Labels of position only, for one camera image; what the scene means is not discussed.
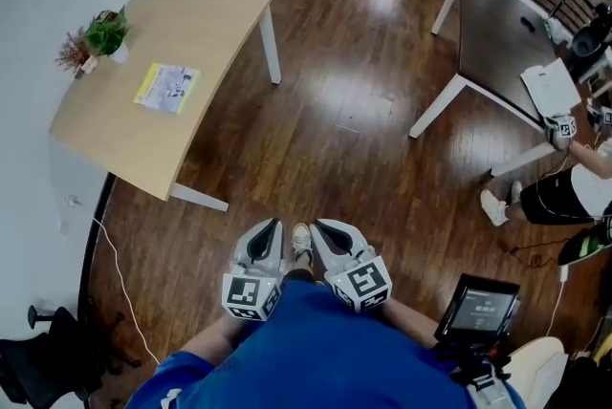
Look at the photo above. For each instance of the black and green bag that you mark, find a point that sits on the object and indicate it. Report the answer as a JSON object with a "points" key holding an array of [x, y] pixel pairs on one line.
{"points": [[585, 247]]}

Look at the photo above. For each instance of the reddish dried plant in vase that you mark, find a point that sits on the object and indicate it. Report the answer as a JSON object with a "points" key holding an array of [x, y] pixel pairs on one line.
{"points": [[74, 51]]}

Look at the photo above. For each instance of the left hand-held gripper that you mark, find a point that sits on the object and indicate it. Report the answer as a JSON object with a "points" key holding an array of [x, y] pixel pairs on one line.
{"points": [[246, 290]]}

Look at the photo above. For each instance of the small black remote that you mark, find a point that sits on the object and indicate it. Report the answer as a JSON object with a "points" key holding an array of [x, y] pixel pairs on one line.
{"points": [[528, 23]]}

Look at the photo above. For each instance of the person's left white shoe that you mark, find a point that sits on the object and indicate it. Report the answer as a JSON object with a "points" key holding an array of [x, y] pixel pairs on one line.
{"points": [[301, 236]]}

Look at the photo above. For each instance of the cream fabric bag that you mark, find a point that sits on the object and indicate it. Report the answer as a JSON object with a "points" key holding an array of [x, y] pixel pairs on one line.
{"points": [[538, 369]]}

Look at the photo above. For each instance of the black office chair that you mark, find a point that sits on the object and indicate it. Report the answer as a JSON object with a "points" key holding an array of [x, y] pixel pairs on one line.
{"points": [[48, 359]]}

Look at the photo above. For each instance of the person's left leg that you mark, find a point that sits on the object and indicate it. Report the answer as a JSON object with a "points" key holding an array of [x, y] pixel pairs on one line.
{"points": [[300, 266]]}

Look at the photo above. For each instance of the white wall plug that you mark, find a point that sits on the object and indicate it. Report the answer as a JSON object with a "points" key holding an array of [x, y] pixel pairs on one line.
{"points": [[72, 201]]}

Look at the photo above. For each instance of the white plastic bag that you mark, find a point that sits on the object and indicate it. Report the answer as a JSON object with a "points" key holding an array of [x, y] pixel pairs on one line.
{"points": [[550, 84]]}

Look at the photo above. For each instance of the black monitor mount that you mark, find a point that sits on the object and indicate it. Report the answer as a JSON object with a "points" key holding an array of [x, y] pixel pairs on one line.
{"points": [[473, 364]]}

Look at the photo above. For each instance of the green plant in white pot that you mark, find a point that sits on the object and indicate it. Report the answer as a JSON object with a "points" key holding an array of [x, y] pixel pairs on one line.
{"points": [[105, 34]]}

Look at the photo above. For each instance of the black monitor screen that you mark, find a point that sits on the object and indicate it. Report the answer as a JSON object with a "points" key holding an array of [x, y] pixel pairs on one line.
{"points": [[478, 309]]}

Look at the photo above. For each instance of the booklet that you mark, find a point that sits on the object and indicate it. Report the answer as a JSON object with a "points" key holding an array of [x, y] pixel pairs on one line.
{"points": [[165, 88]]}

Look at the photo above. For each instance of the light wooden table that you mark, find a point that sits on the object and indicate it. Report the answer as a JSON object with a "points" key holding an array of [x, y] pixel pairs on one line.
{"points": [[181, 29]]}

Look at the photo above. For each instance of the dark brown table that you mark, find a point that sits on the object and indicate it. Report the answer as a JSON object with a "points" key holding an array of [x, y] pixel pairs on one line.
{"points": [[497, 34]]}

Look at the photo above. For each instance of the person's blue shirt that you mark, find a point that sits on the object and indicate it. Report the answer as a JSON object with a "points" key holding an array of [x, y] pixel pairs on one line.
{"points": [[311, 359]]}

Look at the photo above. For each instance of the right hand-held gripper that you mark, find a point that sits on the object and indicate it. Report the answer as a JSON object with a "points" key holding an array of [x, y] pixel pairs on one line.
{"points": [[363, 283]]}

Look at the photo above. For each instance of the person's left forearm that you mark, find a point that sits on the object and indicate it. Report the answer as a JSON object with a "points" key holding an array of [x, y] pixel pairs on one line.
{"points": [[215, 342]]}

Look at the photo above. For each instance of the person's right forearm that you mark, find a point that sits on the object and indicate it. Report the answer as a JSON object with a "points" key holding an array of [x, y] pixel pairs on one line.
{"points": [[406, 323]]}

